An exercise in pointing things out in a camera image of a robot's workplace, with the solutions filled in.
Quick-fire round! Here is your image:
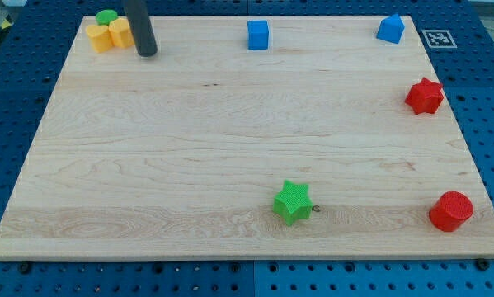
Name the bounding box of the blue cube block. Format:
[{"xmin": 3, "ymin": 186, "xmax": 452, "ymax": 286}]
[{"xmin": 247, "ymin": 20, "xmax": 270, "ymax": 50}]

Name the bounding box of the green cylinder block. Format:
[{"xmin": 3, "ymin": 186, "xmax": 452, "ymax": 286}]
[{"xmin": 95, "ymin": 9, "xmax": 118, "ymax": 26}]

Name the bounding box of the red star block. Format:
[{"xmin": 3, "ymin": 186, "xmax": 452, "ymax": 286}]
[{"xmin": 404, "ymin": 77, "xmax": 444, "ymax": 115}]

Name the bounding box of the green star block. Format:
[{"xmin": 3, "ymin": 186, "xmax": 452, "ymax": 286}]
[{"xmin": 273, "ymin": 180, "xmax": 313, "ymax": 226}]

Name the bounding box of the wooden board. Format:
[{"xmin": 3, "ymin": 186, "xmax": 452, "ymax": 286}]
[{"xmin": 0, "ymin": 16, "xmax": 494, "ymax": 261}]

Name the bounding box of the white fiducial marker tag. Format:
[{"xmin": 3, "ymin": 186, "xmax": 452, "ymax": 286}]
[{"xmin": 422, "ymin": 29, "xmax": 457, "ymax": 49}]

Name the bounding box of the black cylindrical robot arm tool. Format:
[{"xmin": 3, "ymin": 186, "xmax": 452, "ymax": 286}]
[{"xmin": 122, "ymin": 0, "xmax": 158, "ymax": 57}]

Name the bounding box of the red cylinder block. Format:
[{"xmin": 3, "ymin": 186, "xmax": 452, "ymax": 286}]
[{"xmin": 428, "ymin": 191, "xmax": 474, "ymax": 232}]

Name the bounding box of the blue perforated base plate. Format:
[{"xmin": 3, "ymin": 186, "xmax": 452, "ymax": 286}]
[{"xmin": 0, "ymin": 1, "xmax": 494, "ymax": 296}]

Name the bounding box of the blue pentagon block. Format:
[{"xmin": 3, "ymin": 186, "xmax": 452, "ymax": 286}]
[{"xmin": 376, "ymin": 14, "xmax": 405, "ymax": 44}]

